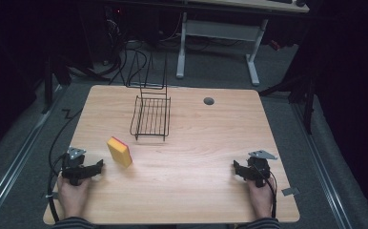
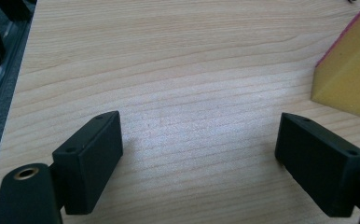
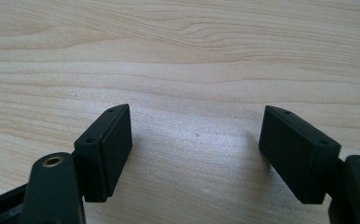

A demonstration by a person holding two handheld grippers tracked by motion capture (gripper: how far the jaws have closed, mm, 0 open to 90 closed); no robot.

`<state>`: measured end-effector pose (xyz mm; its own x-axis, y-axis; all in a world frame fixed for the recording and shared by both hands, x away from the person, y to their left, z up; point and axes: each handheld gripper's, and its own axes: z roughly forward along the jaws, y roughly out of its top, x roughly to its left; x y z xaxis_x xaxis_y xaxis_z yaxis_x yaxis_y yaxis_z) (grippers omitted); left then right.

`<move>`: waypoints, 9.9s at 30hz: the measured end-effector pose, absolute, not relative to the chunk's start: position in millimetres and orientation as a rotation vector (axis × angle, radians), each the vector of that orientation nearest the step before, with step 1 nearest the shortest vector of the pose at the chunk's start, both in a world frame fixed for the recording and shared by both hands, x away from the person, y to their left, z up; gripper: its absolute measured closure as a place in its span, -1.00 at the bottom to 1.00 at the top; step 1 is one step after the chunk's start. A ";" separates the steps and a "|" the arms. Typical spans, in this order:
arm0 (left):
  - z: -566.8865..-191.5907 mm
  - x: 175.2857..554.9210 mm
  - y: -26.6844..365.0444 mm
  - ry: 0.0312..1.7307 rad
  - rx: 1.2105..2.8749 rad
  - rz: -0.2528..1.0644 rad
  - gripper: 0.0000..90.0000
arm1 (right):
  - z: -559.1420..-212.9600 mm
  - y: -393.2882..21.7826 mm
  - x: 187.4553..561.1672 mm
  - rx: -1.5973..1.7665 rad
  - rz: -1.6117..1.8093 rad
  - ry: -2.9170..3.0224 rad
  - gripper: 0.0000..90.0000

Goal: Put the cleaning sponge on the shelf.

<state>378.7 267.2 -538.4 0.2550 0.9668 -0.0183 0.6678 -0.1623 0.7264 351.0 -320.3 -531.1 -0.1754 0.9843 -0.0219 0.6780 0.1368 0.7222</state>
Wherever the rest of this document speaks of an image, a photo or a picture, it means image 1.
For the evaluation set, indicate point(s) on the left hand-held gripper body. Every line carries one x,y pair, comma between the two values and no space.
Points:
73,163

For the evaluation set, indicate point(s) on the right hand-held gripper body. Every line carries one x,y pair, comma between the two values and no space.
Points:
260,168

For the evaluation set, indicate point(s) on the yellow sponge with red side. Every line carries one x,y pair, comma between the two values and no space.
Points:
120,152

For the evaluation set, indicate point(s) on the person's left hand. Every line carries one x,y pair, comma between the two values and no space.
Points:
72,197

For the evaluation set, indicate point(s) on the person's right hand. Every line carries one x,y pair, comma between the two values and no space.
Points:
261,200

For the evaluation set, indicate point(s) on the grey tape piece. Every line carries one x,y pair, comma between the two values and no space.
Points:
290,191

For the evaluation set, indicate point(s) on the grey table grommet hole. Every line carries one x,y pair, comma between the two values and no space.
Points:
208,101

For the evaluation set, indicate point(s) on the black metal stand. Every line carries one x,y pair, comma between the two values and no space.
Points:
48,86
307,98

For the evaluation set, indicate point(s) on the white-legged desk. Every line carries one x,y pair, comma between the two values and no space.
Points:
220,30

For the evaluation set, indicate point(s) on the metal floor rail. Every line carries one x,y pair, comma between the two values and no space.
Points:
16,162
323,171

